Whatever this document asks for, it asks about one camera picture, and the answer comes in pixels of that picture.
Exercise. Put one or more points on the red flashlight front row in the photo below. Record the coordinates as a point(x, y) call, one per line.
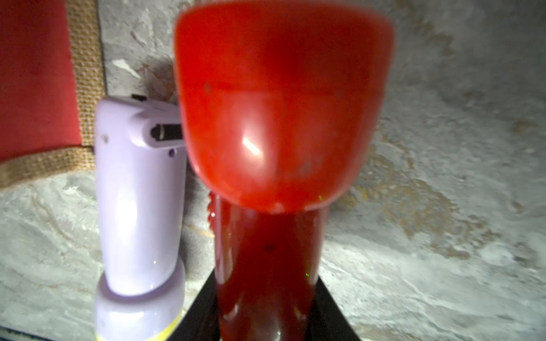
point(280, 104)

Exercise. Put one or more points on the jute tote bag red trim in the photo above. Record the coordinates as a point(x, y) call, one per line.
point(52, 77)

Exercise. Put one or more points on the lavender flashlight yellow head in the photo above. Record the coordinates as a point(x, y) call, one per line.
point(140, 164)

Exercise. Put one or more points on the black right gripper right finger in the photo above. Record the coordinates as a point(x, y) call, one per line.
point(326, 321)

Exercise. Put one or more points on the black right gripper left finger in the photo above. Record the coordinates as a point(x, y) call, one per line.
point(201, 322)

